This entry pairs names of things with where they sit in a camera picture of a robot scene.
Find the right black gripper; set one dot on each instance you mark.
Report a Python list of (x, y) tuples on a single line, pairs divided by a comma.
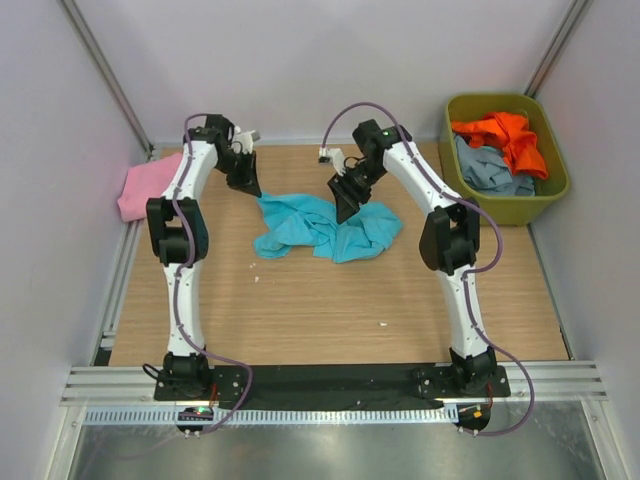
[(348, 198)]

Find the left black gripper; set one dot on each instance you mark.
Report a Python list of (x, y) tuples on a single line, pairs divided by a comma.
[(249, 181)]

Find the cyan t shirt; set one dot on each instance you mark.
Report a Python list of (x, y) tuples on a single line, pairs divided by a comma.
[(303, 220)]

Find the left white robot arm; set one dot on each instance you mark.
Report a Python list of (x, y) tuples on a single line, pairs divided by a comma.
[(180, 241)]

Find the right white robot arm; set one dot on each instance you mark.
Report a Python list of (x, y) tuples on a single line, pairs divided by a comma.
[(449, 241)]

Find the pink folded t shirt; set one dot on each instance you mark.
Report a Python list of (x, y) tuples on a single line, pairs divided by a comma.
[(145, 181)]

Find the grey blue t shirt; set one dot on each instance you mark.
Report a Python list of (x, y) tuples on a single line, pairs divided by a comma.
[(484, 170)]

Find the olive green plastic bin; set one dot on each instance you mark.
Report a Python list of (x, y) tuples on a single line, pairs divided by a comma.
[(505, 210)]

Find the orange t shirt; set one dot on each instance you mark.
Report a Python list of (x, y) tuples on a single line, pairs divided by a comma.
[(510, 133)]

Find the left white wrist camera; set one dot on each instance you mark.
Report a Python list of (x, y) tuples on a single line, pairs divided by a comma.
[(244, 141)]

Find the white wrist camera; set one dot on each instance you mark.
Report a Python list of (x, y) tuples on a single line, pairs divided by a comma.
[(244, 141), (333, 156)]

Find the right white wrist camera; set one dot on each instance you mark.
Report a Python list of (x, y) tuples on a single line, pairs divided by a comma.
[(333, 156)]

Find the left aluminium corner post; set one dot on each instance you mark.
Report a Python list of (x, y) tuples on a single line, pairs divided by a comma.
[(95, 53)]

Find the aluminium corner post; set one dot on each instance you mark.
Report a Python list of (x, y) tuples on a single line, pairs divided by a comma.
[(569, 25), (95, 53)]

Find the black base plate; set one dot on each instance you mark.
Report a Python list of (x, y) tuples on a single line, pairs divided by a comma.
[(346, 387)]

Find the white slotted cable duct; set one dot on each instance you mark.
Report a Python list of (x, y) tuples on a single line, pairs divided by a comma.
[(181, 416)]

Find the aluminium front rail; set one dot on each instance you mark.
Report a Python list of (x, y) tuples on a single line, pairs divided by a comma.
[(547, 380)]

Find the right aluminium corner post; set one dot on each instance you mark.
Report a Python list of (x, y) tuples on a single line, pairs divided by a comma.
[(569, 25)]

